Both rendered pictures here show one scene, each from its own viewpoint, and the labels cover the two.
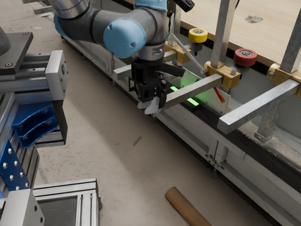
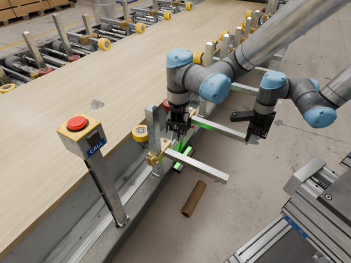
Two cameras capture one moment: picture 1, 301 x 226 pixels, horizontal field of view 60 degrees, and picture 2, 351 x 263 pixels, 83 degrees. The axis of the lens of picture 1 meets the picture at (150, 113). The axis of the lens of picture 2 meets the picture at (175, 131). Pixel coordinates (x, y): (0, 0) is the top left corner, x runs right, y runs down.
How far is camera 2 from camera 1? 1.30 m
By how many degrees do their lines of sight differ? 78
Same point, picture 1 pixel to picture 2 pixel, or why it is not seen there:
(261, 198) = not seen: hidden behind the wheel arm
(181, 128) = not seen: hidden behind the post
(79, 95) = not seen: outside the picture
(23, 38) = (334, 189)
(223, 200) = (172, 182)
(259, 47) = (155, 98)
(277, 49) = (154, 91)
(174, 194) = (189, 207)
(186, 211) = (197, 196)
